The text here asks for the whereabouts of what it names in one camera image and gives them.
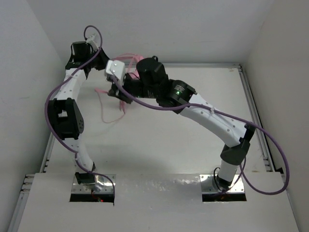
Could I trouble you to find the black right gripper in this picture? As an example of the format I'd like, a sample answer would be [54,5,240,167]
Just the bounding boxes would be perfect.
[108,72,158,103]

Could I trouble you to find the pink headphones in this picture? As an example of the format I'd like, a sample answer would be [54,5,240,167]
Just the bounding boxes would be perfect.
[112,53,144,79]

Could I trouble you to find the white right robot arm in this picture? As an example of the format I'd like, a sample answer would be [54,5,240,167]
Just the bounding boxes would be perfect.
[105,57,255,191]

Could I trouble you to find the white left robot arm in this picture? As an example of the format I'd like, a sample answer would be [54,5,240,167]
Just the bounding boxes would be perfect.
[44,42,109,186]

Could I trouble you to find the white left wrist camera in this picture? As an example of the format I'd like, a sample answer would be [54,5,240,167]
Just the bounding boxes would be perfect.
[85,34,100,51]

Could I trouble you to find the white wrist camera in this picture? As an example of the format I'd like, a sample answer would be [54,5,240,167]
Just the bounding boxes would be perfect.
[104,59,126,85]
[85,34,100,51]

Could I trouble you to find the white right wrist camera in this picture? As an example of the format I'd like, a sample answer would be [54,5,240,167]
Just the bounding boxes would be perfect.
[104,59,126,85]

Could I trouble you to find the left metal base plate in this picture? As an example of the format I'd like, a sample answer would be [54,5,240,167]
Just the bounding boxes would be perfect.
[71,175,113,194]

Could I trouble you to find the metal base plate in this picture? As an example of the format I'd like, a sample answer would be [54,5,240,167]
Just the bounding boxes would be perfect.
[71,175,113,194]
[199,174,245,194]

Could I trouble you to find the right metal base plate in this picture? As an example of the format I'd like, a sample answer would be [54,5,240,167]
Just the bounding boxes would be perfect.
[199,174,245,194]

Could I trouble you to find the aluminium table frame rail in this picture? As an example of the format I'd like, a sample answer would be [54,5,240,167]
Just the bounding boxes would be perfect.
[18,58,281,232]

